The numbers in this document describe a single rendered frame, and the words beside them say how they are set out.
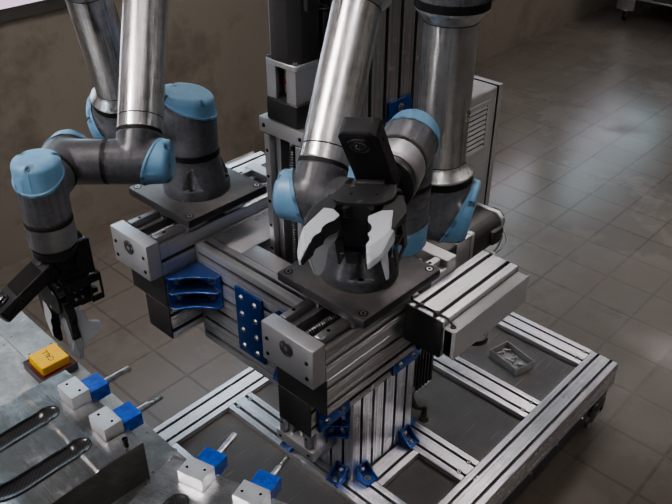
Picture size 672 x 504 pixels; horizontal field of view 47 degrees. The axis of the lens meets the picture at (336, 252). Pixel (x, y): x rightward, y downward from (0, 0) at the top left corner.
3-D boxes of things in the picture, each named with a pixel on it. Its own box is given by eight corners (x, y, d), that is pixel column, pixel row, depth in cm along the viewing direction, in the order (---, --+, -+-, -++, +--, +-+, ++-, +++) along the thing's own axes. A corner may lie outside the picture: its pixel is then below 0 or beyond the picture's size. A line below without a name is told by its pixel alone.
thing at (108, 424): (156, 400, 144) (152, 378, 141) (172, 414, 141) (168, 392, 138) (93, 437, 136) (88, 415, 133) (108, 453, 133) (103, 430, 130)
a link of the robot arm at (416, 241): (358, 225, 116) (359, 158, 110) (432, 236, 113) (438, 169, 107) (343, 252, 110) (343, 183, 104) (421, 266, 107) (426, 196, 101)
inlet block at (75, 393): (124, 372, 150) (120, 351, 147) (138, 385, 147) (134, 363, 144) (62, 407, 142) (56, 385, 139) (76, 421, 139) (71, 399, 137)
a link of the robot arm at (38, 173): (69, 144, 120) (52, 169, 113) (81, 206, 126) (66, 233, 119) (18, 144, 120) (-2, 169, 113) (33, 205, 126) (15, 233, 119)
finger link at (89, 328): (113, 349, 134) (97, 302, 131) (82, 366, 131) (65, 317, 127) (104, 345, 136) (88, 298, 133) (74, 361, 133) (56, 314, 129)
